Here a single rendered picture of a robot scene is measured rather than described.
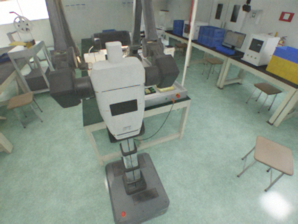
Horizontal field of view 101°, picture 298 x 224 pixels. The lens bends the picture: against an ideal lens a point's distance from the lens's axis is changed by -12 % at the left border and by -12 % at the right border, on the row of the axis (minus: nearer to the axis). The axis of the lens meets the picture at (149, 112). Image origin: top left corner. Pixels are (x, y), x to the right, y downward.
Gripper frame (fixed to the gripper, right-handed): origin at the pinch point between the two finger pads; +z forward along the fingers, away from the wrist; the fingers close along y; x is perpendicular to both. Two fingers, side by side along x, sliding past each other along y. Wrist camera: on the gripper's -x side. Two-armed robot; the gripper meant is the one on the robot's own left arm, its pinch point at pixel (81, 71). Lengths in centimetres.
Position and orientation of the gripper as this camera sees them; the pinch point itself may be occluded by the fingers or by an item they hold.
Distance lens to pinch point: 131.2
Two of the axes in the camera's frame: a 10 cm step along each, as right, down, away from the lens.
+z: -1.7, 3.7, 9.1
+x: 3.0, 9.0, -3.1
